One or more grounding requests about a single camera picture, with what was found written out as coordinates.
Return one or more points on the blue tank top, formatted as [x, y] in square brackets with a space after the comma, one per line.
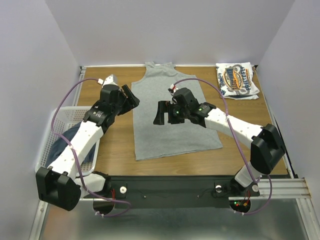
[59, 146]

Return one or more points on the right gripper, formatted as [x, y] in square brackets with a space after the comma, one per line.
[169, 113]

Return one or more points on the white plastic laundry basket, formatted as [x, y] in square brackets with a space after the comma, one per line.
[66, 118]

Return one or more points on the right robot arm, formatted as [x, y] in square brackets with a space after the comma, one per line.
[266, 145]

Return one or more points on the folded white printed tank top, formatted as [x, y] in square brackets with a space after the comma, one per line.
[235, 81]

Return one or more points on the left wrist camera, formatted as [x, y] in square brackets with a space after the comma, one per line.
[110, 80]

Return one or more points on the grey tank top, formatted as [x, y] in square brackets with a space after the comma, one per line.
[156, 141]

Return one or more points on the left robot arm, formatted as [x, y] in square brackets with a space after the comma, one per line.
[62, 183]

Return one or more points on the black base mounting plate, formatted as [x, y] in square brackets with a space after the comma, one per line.
[161, 192]

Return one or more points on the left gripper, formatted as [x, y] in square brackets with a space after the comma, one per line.
[131, 102]

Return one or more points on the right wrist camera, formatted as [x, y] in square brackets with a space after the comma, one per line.
[172, 89]

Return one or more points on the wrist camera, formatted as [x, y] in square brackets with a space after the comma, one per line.
[110, 80]
[172, 89]

